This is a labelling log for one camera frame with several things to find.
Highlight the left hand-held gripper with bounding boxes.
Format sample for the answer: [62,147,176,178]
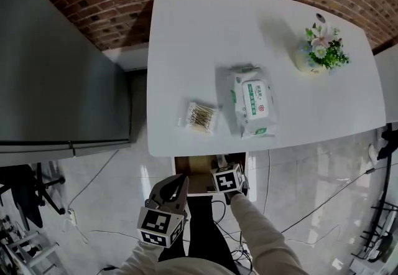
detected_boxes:
[136,174,190,248]

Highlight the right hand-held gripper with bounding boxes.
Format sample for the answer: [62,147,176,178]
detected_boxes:
[210,155,251,205]

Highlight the white drawer with brown inside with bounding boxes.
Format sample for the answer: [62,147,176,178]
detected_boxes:
[170,152,249,198]

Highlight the person's right forearm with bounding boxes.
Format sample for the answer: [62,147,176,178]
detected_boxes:
[228,192,309,275]

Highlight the person's left forearm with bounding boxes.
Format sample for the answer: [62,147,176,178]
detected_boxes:
[116,238,163,275]

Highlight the person's black trouser legs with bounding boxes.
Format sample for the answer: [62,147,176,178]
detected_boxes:
[157,195,241,275]

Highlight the clear cotton swab packet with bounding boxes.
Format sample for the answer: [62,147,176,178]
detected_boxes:
[177,98,223,136]

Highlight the white wet wipes pack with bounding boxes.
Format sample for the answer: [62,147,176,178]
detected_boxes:
[222,63,278,140]

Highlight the person's grey shirt torso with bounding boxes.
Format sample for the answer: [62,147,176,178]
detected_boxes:
[154,254,259,275]

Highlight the white desk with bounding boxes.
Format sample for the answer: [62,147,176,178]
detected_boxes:
[146,0,388,158]

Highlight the black office chair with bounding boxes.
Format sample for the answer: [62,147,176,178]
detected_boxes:
[0,162,67,231]

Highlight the flower plant in white pot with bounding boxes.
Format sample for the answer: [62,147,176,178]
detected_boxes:
[294,22,351,77]

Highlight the white metal shelf rack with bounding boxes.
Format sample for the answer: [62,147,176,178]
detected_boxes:
[0,205,60,275]

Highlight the black metal stand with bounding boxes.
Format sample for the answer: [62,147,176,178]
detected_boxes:
[351,155,398,269]

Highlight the grey refrigerator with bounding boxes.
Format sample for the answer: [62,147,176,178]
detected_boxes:
[0,0,133,158]

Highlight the thick white cable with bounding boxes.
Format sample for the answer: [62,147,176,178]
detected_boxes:
[263,148,272,216]

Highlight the long black cable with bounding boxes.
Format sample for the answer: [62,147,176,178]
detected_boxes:
[279,166,391,235]

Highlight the white low wall ledge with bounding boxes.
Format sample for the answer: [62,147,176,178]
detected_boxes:
[102,42,150,73]

